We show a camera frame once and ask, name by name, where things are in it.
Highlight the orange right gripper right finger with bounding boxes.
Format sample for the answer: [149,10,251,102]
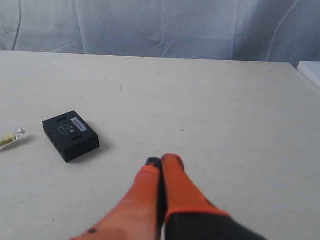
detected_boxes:
[161,154,263,240]

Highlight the small black network box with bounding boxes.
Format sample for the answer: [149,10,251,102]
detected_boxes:
[42,110,100,163]

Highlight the yellow ethernet cable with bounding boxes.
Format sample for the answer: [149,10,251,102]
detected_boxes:
[0,127,27,151]

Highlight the white backdrop cloth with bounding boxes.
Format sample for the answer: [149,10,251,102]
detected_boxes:
[0,0,320,66]

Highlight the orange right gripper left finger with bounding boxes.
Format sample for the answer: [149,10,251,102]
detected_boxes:
[73,157,162,240]

